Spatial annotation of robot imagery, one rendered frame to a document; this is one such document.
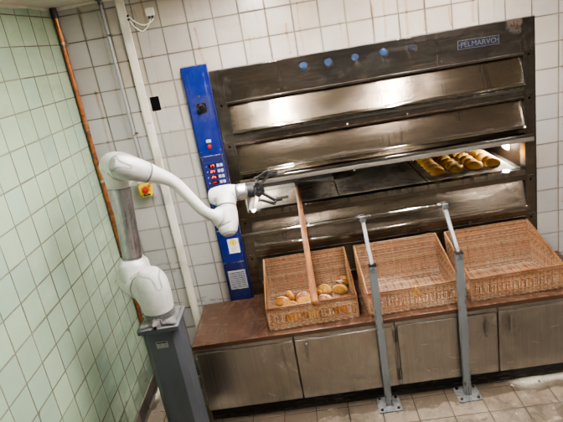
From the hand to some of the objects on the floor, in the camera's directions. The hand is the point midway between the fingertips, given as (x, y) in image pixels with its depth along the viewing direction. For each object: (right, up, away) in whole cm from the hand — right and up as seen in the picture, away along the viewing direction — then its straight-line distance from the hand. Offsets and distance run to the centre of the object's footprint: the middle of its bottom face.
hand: (284, 184), depth 282 cm
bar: (+56, -132, +50) cm, 152 cm away
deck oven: (+77, -83, +186) cm, 217 cm away
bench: (+74, -122, +69) cm, 159 cm away
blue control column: (-19, -98, +190) cm, 214 cm away
